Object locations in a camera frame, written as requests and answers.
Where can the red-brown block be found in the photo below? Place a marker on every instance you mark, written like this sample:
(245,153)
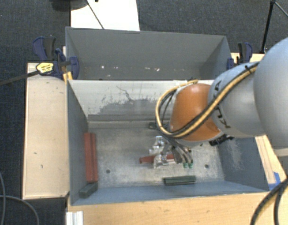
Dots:
(147,159)
(90,158)

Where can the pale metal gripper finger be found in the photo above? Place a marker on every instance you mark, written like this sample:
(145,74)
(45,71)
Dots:
(161,161)
(159,142)

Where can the pale wood board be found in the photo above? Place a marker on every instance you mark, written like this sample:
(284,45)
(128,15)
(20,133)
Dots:
(45,137)

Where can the black cylinder on white bracket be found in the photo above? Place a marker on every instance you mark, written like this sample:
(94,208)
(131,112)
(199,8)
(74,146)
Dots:
(220,140)

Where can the dark green flat block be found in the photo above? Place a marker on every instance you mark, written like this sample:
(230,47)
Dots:
(88,190)
(179,180)

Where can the grey metal bin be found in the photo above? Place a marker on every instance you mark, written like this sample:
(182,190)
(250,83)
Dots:
(125,55)

